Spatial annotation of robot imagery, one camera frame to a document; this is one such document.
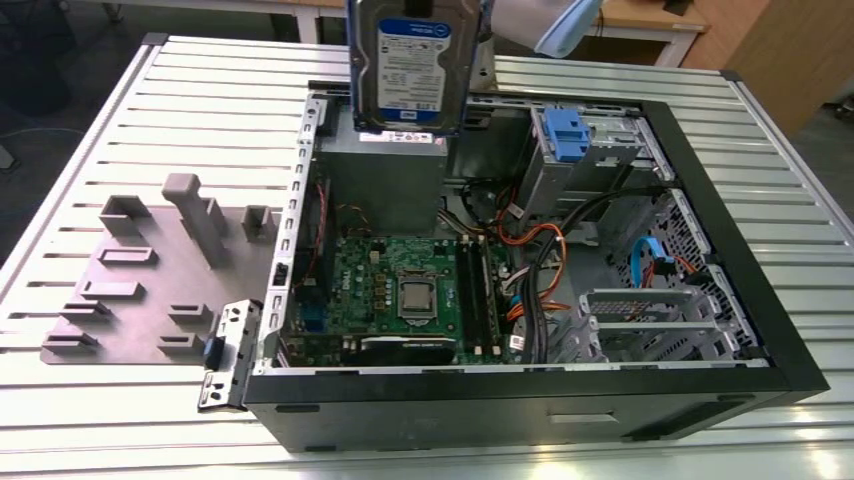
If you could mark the hard disk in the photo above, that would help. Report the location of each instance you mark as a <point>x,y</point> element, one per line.
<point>413,75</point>

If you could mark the CPU socket metal frame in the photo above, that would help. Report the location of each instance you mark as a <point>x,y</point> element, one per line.
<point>417,318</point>

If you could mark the brown wooden cabinet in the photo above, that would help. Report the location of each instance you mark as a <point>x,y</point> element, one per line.
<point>787,50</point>

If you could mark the metal disk bay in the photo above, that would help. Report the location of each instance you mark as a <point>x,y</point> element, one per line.
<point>647,326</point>

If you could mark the white frame table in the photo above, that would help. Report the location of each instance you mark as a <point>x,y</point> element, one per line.
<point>302,27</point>

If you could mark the metal card retention bracket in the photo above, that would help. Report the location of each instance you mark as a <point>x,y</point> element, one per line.
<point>233,320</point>

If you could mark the grey parts rack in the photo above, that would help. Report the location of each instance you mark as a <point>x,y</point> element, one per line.
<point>166,290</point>

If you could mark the grey power supply unit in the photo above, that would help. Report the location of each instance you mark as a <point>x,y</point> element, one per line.
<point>380,190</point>

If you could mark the blue drive cage latch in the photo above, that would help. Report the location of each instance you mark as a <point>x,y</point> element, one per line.
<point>565,135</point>

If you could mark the wooden desk white legs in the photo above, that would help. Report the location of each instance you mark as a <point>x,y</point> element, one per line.
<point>667,20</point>

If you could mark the green motherboard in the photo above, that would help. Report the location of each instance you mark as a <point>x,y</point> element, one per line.
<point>373,320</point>

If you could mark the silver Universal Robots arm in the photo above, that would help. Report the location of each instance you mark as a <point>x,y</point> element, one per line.
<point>567,35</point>

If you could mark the black RAM slot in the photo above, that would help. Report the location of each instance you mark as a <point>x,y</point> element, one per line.
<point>472,300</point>
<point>489,300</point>

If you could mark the black graphics card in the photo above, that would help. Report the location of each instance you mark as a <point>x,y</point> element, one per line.
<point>400,350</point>

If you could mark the metal optical drive cage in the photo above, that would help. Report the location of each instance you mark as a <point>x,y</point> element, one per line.
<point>567,185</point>

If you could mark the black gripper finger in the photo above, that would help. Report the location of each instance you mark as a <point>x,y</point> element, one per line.
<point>416,6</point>

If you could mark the silver CPU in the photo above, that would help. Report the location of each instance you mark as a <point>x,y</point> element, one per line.
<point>416,296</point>

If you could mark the black open PC case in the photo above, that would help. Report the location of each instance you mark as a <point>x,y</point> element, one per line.
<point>467,400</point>

